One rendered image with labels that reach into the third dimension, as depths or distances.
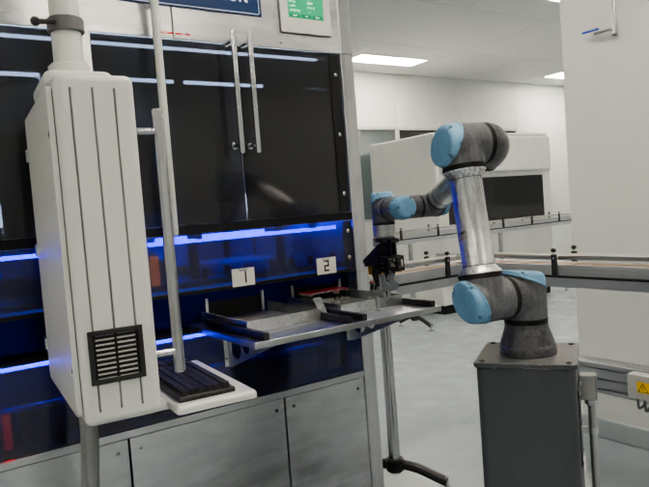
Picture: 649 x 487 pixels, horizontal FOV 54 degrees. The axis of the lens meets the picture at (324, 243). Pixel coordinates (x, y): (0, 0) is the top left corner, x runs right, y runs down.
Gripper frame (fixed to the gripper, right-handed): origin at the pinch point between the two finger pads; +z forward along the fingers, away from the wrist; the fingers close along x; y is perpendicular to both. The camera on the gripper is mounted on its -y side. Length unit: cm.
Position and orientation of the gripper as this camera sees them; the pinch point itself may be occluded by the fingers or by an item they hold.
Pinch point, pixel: (384, 296)
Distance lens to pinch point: 221.1
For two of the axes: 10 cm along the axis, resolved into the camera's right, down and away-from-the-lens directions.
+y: 5.6, 0.0, -8.3
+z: 0.8, 10.0, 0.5
